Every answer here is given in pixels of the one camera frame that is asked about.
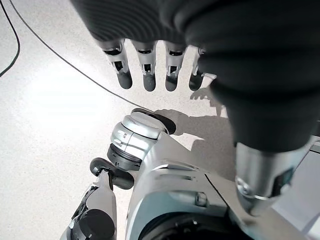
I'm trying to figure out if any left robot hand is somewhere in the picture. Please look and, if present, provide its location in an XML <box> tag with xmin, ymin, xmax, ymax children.
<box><xmin>69</xmin><ymin>0</ymin><xmax>320</xmax><ymax>217</ymax></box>

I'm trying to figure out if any thin black cable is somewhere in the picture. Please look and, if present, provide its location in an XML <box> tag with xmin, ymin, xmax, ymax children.
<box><xmin>0</xmin><ymin>0</ymin><xmax>21</xmax><ymax>78</ymax></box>
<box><xmin>8</xmin><ymin>0</ymin><xmax>143</xmax><ymax>110</ymax></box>

